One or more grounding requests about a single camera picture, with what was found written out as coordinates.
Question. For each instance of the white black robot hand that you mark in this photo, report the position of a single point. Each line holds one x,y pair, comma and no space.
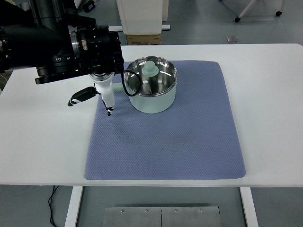
103,86

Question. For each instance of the green pot with handle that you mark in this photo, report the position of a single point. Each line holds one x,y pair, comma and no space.
153,80

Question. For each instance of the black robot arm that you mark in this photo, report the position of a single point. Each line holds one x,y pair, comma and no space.
58,44

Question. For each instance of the cardboard box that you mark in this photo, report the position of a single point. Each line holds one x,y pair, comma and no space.
144,39

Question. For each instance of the black equipment on floor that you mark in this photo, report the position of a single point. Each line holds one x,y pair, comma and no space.
88,6

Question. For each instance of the blue textured mat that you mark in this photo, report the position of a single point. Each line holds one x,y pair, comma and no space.
194,139

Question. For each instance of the silver floor socket cover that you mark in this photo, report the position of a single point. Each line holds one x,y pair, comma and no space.
232,39

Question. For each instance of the metal floor plate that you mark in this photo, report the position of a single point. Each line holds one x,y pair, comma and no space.
162,217

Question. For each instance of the white cabinet pedestal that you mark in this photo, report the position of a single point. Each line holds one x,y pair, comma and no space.
142,17

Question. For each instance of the white table frame leg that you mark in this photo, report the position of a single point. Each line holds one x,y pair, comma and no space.
74,206

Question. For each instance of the wheeled white cart frame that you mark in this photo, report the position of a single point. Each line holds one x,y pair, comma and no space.
240,12

